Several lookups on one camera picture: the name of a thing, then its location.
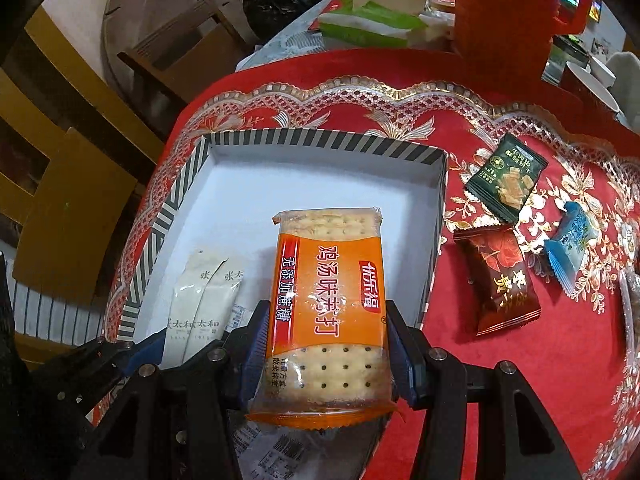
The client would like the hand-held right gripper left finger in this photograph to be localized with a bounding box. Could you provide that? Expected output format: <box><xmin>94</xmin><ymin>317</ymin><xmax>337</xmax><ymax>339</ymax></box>
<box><xmin>85</xmin><ymin>300</ymin><xmax>273</xmax><ymax>480</ymax></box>

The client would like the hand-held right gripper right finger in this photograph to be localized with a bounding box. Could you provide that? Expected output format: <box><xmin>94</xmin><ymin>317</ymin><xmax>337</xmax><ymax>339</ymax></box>
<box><xmin>385</xmin><ymin>301</ymin><xmax>583</xmax><ymax>480</ymax></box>

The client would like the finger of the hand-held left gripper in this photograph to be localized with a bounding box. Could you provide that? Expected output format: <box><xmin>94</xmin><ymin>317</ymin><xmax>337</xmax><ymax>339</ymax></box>
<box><xmin>47</xmin><ymin>332</ymin><xmax>167</xmax><ymax>386</ymax></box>

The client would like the white tea sachet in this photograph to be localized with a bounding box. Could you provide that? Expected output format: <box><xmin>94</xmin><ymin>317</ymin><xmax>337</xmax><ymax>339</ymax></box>
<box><xmin>182</xmin><ymin>260</ymin><xmax>246</xmax><ymax>363</ymax></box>
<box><xmin>165</xmin><ymin>247</ymin><xmax>228</xmax><ymax>363</ymax></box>

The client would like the orange cracker packet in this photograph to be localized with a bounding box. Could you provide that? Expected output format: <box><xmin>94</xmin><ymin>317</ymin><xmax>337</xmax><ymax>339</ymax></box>
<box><xmin>245</xmin><ymin>206</ymin><xmax>396</xmax><ymax>433</ymax></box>

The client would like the dark red snack packet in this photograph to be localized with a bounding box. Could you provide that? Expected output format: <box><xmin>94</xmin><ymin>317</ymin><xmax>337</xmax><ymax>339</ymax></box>
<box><xmin>452</xmin><ymin>225</ymin><xmax>542</xmax><ymax>336</ymax></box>

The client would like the striped cardboard box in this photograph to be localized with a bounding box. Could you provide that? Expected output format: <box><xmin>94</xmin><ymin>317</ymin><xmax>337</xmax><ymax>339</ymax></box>
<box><xmin>102</xmin><ymin>127</ymin><xmax>448</xmax><ymax>480</ymax></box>

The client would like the dark green snack packet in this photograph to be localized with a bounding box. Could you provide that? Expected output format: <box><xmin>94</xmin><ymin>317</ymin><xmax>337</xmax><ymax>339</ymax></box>
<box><xmin>465</xmin><ymin>133</ymin><xmax>549</xmax><ymax>224</ymax></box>

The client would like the blue candy packet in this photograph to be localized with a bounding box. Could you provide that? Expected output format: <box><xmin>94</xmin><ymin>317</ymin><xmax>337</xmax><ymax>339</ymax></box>
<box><xmin>544</xmin><ymin>201</ymin><xmax>601</xmax><ymax>293</ymax></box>

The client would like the white radiator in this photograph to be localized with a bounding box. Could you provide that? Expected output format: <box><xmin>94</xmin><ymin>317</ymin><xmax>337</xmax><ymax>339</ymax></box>
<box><xmin>10</xmin><ymin>280</ymin><xmax>108</xmax><ymax>348</ymax></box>

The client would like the yellow wooden chair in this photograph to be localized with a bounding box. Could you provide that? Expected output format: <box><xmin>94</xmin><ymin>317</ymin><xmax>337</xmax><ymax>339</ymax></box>
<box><xmin>0</xmin><ymin>25</ymin><xmax>166</xmax><ymax>306</ymax></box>

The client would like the dark wooden chair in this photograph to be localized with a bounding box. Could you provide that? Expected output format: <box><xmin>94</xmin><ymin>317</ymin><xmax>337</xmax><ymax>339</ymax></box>
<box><xmin>117</xmin><ymin>0</ymin><xmax>251</xmax><ymax>106</ymax></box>

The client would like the red cup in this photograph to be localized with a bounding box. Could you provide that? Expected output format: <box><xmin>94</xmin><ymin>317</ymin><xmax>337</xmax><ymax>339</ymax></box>
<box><xmin>560</xmin><ymin>60</ymin><xmax>617</xmax><ymax>106</ymax></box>

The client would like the white bowl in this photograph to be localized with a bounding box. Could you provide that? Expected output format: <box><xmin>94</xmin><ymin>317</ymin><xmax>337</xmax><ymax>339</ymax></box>
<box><xmin>590</xmin><ymin>55</ymin><xmax>623</xmax><ymax>113</ymax></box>

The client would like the green tissue packet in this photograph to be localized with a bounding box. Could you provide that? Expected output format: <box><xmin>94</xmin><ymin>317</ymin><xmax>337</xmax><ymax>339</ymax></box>
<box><xmin>319</xmin><ymin>0</ymin><xmax>431</xmax><ymax>50</ymax></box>

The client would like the black plastic bag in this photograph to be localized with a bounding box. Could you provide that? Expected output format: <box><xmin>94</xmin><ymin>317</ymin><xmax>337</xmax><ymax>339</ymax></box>
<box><xmin>242</xmin><ymin>0</ymin><xmax>333</xmax><ymax>43</ymax></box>

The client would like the orange ribbed thermos jug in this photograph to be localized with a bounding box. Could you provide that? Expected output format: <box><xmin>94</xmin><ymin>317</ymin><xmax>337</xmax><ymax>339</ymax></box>
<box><xmin>452</xmin><ymin>0</ymin><xmax>593</xmax><ymax>56</ymax></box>

